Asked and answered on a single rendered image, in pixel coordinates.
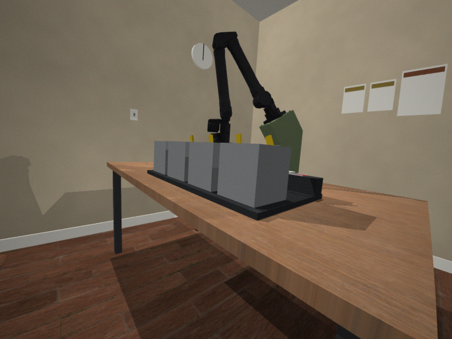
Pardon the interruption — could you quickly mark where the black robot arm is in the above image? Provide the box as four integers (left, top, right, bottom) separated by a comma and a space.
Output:
207, 32, 286, 134

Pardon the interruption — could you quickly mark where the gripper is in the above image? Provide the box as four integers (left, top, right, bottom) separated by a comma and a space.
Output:
214, 132, 230, 143

